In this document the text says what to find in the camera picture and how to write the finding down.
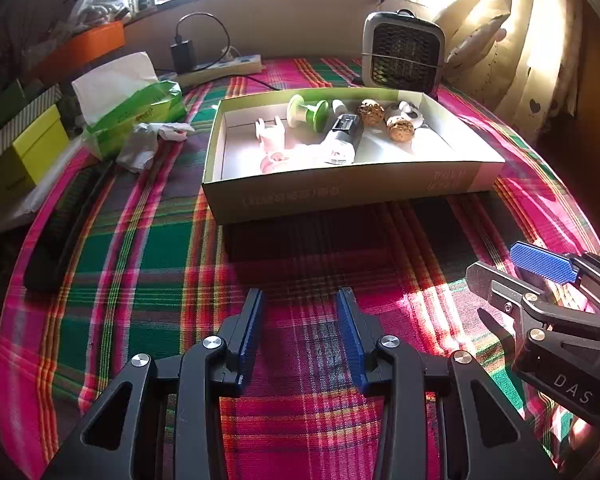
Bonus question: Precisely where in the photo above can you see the brown walnut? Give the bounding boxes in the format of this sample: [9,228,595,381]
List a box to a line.
[386,116,415,143]
[358,99,385,128]

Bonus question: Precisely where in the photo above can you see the white egg-shaped case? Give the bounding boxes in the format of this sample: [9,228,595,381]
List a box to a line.
[385,101,424,129]

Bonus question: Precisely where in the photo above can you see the green white spool massager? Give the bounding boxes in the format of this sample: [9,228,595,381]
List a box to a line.
[286,94,329,133]

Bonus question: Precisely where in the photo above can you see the white round jar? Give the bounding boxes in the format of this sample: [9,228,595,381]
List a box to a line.
[332,99,349,117]

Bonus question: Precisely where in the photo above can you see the green white cardboard box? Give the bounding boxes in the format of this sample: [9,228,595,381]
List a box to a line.
[202,88,505,224]

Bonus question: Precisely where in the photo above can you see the plaid bedspread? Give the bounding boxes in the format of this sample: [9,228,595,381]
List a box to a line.
[0,78,600,479]

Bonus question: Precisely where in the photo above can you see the black hairbrush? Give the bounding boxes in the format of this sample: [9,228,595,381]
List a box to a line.
[23,162,114,294]

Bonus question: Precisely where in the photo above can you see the crumpled white tissue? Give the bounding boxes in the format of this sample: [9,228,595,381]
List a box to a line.
[116,122,195,174]

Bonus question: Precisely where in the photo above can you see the cream heart curtain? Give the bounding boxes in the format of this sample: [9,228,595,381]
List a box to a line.
[434,0,583,145]

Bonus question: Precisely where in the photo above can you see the grey mini fan heater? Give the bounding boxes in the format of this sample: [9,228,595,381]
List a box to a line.
[361,9,445,96]

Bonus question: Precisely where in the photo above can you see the green tissue pack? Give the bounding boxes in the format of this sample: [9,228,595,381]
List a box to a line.
[72,51,186,160]

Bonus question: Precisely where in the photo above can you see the white power strip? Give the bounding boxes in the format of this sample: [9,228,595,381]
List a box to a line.
[171,54,263,88]

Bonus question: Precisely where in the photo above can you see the yellow-green box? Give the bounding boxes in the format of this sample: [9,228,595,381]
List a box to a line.
[0,105,69,205]

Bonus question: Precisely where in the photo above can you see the striped box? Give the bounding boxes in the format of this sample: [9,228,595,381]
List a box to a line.
[0,84,62,157]

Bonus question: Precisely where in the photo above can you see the orange box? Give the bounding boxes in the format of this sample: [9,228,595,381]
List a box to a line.
[23,21,125,84]

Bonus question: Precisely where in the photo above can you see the plastic bags on shelf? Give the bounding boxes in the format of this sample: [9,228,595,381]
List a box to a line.
[22,0,131,58]

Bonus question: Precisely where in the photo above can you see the black charger with cable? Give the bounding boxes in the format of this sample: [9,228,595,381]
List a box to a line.
[170,12,257,78]

